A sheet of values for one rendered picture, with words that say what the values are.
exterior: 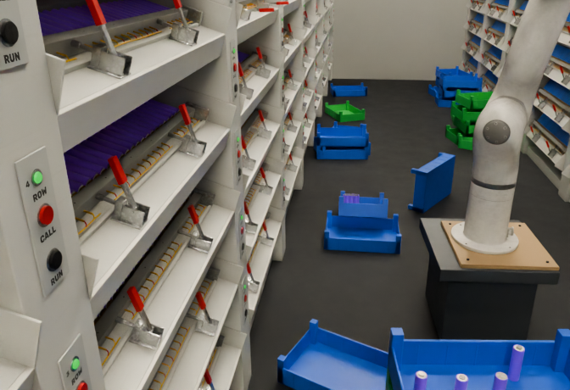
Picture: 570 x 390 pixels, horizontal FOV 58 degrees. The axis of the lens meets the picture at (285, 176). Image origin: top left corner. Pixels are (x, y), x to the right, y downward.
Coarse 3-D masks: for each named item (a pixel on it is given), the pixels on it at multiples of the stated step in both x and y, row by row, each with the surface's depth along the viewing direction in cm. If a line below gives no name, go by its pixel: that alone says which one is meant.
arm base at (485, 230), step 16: (480, 192) 145; (496, 192) 142; (512, 192) 144; (480, 208) 146; (496, 208) 144; (464, 224) 161; (480, 224) 148; (496, 224) 146; (464, 240) 152; (480, 240) 149; (496, 240) 148; (512, 240) 151
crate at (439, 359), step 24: (408, 360) 90; (432, 360) 90; (456, 360) 90; (480, 360) 90; (504, 360) 89; (528, 360) 89; (552, 360) 89; (408, 384) 86; (432, 384) 86; (480, 384) 86; (528, 384) 86; (552, 384) 86
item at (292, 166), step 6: (294, 150) 256; (300, 150) 256; (294, 156) 257; (300, 156) 257; (288, 162) 246; (294, 162) 251; (288, 168) 240; (294, 168) 239; (288, 174) 235; (294, 174) 238; (288, 180) 230; (294, 180) 232; (288, 186) 224; (288, 192) 215; (288, 198) 213
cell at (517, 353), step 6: (516, 348) 85; (522, 348) 85; (516, 354) 84; (522, 354) 84; (516, 360) 85; (510, 366) 86; (516, 366) 85; (510, 372) 86; (516, 372) 86; (510, 378) 86; (516, 378) 86
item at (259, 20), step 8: (272, 0) 164; (280, 0) 164; (240, 8) 107; (256, 16) 134; (264, 16) 141; (272, 16) 157; (240, 24) 116; (248, 24) 120; (256, 24) 132; (264, 24) 145; (240, 32) 115; (248, 32) 124; (256, 32) 137; (240, 40) 118
